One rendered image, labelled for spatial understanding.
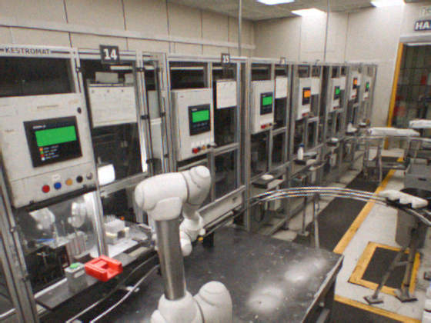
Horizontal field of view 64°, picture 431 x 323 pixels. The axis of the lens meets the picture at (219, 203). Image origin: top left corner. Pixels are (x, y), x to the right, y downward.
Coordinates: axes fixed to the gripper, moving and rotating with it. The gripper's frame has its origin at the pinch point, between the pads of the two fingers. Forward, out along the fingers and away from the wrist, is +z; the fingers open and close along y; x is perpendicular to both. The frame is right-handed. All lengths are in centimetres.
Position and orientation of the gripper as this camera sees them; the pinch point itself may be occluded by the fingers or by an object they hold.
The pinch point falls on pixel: (135, 233)
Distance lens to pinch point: 216.4
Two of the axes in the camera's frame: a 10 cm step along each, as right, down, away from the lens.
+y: -0.2, -9.4, -3.4
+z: -8.3, -1.7, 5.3
